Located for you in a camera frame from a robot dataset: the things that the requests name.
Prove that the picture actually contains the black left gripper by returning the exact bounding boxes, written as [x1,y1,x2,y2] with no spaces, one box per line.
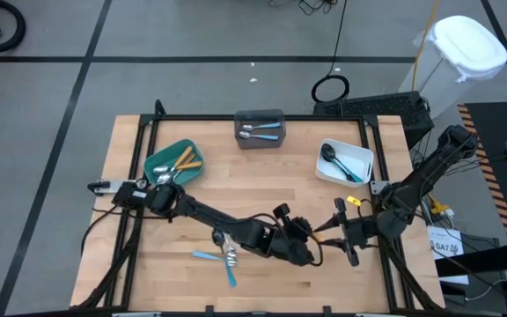
[257,203,320,268]

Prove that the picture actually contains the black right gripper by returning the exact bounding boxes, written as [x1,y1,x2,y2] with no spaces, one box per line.
[313,197,386,268]

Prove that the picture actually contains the white plastic bin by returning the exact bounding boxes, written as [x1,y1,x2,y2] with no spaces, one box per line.
[314,137,375,189]

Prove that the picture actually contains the yellow connectors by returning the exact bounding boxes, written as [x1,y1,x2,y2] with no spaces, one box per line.
[429,197,455,219]

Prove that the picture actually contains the grey translucent plastic bin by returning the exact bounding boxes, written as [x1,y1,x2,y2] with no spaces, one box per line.
[233,108,286,150]

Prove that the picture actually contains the white paper sign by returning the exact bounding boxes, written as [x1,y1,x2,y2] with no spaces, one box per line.
[427,225,470,286]

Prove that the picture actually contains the teal plastic bin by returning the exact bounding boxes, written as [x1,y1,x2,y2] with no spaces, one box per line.
[143,138,206,188]

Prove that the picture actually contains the black beam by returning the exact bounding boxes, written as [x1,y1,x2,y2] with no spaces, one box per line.
[433,253,507,278]

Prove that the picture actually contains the hazard striped black mat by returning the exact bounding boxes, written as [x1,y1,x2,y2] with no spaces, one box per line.
[457,101,507,246]

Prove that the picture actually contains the white lidded trash bin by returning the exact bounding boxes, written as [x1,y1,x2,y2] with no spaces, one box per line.
[398,15,507,120]

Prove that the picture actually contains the black hanging cable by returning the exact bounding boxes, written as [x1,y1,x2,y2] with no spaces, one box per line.
[310,0,351,105]

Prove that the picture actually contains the yellow hanging cord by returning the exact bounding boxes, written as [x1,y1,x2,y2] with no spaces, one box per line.
[411,0,442,89]

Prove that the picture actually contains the black cable bundle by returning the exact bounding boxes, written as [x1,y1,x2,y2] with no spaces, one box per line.
[268,0,338,17]

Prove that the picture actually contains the black vacuum hose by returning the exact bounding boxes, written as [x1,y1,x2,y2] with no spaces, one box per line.
[0,0,28,54]

